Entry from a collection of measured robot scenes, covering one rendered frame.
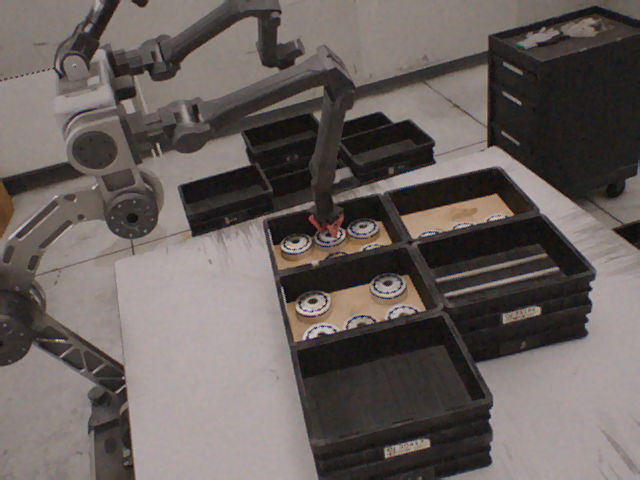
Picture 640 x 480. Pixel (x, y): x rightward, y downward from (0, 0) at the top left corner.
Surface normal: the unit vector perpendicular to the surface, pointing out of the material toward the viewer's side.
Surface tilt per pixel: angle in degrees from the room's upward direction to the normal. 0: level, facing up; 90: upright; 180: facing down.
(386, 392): 0
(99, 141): 90
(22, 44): 90
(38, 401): 0
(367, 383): 0
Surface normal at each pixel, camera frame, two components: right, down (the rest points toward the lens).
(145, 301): -0.14, -0.81
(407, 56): 0.32, 0.51
